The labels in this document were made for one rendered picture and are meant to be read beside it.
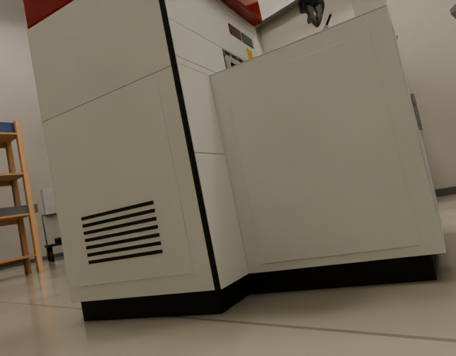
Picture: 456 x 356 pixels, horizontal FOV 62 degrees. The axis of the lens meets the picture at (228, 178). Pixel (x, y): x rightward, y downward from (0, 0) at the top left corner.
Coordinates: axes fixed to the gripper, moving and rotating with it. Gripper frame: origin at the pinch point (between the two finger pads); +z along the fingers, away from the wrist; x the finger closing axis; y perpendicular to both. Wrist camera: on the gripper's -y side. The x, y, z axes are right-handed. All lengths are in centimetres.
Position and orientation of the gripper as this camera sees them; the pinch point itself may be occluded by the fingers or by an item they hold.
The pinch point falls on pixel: (317, 22)
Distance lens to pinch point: 172.8
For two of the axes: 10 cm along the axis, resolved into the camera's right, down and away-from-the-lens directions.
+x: -9.8, 1.8, -1.1
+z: 1.9, 9.8, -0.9
